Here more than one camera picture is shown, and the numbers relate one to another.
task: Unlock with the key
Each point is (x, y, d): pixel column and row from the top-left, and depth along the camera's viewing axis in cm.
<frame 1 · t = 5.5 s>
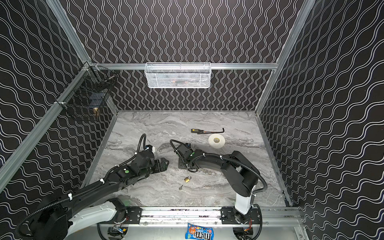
left hand: (167, 164, 81), fingers open
right hand: (183, 165, 91), fingers open
brass padlock: (187, 179, 87), on the table
white tape roll: (216, 145, 103), on the table
black yellow pry tool: (200, 131, 109), point 2 cm above the table
white mesh basket: (177, 79, 97), point 32 cm above the table

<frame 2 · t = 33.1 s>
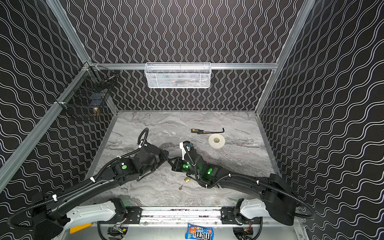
left hand: (172, 154, 72), fingers open
right hand: (167, 161, 74), fingers closed
the named things where they were.

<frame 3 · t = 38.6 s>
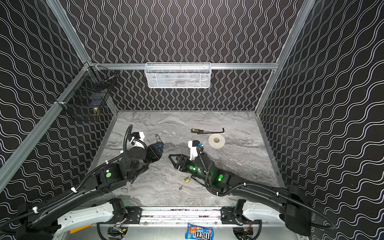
left hand: (164, 145, 66), fingers open
right hand: (170, 158, 68), fingers open
the named things where they were.

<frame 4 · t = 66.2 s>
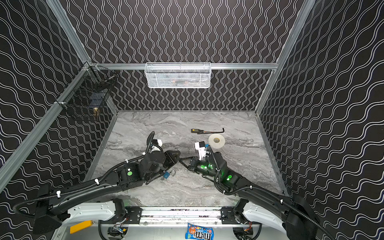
left hand: (185, 155, 67), fingers closed
right hand: (177, 162, 69), fingers closed
